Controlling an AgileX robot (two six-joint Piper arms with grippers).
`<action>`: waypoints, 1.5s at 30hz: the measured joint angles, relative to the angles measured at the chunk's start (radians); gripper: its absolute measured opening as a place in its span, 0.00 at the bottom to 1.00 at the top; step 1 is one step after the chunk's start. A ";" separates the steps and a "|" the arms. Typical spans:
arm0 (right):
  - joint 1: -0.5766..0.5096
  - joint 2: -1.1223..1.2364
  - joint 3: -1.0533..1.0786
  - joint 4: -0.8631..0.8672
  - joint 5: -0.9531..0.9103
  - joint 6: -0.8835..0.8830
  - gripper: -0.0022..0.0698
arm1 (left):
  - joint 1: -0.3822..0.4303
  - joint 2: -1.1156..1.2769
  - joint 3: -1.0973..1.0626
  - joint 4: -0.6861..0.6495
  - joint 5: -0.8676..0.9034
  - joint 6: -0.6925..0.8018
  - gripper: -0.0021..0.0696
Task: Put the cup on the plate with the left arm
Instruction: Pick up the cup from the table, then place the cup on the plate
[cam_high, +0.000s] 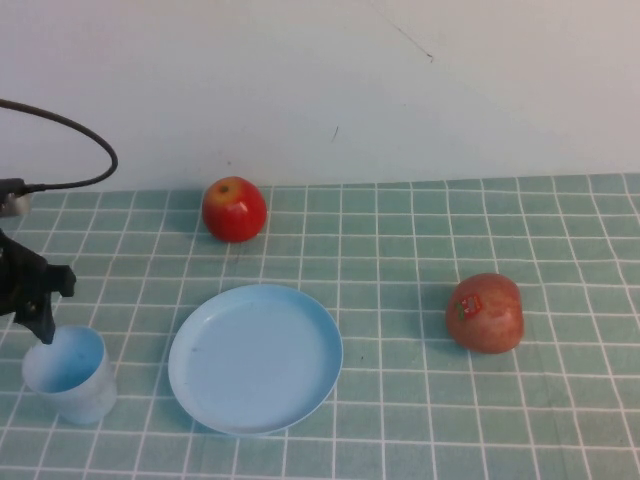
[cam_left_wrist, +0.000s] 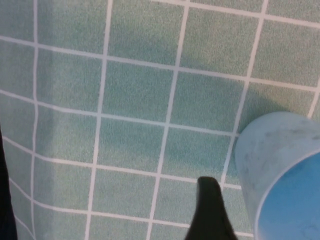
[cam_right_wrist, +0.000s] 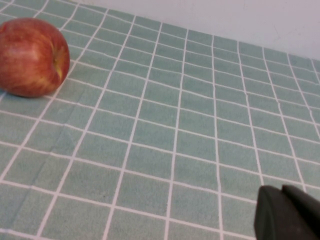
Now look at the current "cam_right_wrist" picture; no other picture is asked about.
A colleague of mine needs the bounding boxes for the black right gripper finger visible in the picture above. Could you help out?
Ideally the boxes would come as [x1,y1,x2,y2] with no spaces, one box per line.
[253,184,320,240]

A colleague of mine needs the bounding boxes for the green checkered tablecloth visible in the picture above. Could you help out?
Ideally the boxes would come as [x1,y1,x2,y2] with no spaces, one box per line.
[0,0,320,240]

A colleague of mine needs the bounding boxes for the dull red apple with sticker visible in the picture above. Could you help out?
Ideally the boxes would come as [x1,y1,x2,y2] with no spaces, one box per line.
[0,17,71,98]

